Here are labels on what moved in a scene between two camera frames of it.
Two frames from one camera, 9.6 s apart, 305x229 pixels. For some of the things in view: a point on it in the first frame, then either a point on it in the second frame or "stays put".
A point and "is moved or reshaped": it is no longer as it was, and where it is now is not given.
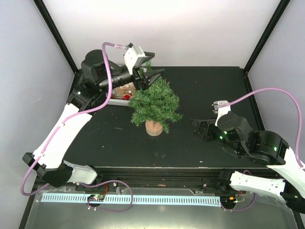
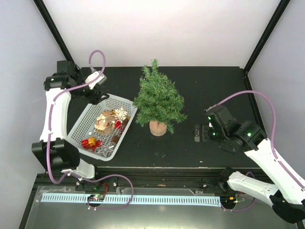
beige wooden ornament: (127, 88) -> (104, 122)
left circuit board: (97, 197) stays put
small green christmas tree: (156, 107) is moved or reshaped
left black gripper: (145, 81) -> (94, 97)
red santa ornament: (127, 97) -> (118, 124)
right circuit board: (228, 199) stays put
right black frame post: (267, 34) stays put
